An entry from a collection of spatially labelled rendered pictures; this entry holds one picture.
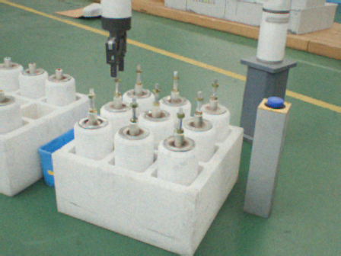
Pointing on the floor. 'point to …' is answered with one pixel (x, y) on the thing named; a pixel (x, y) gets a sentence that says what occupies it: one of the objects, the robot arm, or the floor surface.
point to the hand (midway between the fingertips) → (117, 69)
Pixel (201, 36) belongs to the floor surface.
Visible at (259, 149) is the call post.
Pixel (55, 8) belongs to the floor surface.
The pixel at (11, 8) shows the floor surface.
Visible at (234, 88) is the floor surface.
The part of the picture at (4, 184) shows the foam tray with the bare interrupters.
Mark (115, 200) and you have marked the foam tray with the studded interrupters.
